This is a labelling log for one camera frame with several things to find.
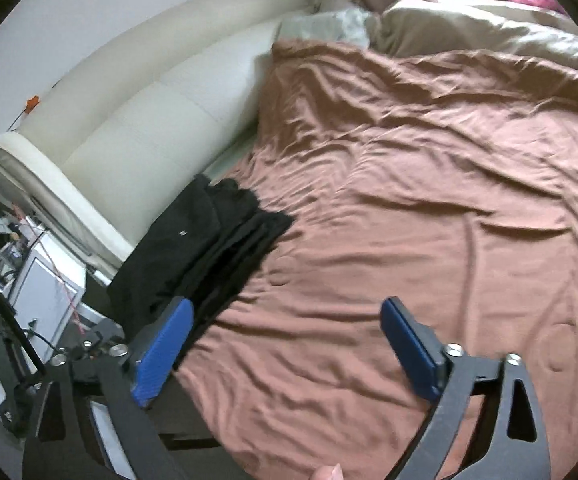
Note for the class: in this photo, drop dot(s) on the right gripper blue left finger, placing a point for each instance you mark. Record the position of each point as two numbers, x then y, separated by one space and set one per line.
155 349

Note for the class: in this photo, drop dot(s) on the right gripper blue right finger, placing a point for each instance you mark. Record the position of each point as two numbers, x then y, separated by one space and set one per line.
417 348

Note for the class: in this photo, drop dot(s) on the folded black clothes pile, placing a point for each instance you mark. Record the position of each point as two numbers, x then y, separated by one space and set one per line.
204 247

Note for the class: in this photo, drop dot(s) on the person's right hand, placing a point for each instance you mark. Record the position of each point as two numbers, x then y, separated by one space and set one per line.
329 472

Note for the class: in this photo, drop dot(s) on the white left nightstand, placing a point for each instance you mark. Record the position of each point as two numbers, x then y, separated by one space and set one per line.
46 292

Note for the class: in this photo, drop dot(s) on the brown bed sheet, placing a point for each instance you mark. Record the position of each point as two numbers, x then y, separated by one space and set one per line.
449 181

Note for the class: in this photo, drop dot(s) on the cream padded headboard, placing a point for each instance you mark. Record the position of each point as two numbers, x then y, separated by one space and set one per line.
121 134

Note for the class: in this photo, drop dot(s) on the beige duvet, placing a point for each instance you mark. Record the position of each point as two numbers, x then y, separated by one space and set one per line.
417 27

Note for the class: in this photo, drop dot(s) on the light patterned pillow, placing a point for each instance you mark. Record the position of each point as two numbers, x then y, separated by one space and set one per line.
346 26

